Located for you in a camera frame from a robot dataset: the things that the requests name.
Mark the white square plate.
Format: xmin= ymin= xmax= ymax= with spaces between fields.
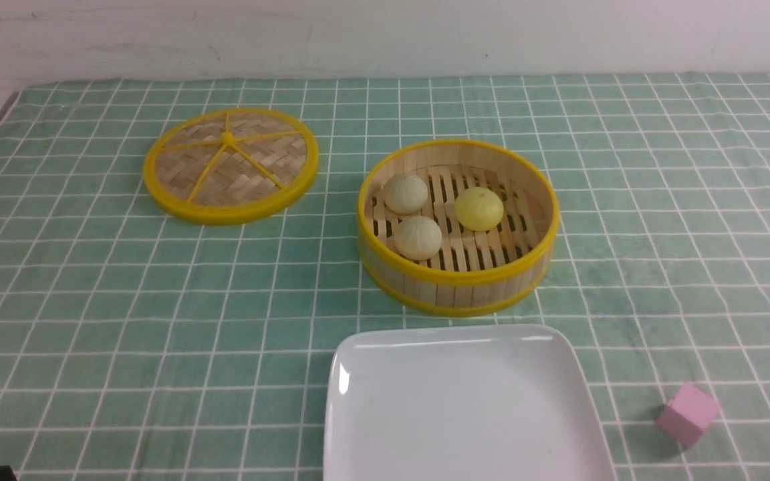
xmin=323 ymin=325 xmax=616 ymax=480

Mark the white steamed bun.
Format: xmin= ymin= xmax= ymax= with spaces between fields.
xmin=382 ymin=173 xmax=430 ymax=215
xmin=393 ymin=216 xmax=442 ymax=261

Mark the bamboo steamer lid yellow rim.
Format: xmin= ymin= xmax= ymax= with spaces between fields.
xmin=142 ymin=108 xmax=320 ymax=225

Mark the pink cube block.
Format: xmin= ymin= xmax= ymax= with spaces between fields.
xmin=655 ymin=383 xmax=719 ymax=450

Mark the bamboo steamer basket yellow rim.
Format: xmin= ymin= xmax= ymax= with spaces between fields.
xmin=356 ymin=139 xmax=560 ymax=317

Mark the green checkered tablecloth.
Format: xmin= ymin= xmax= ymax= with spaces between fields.
xmin=0 ymin=72 xmax=770 ymax=480

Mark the yellow steamed bun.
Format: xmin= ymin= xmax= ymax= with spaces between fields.
xmin=455 ymin=186 xmax=505 ymax=232

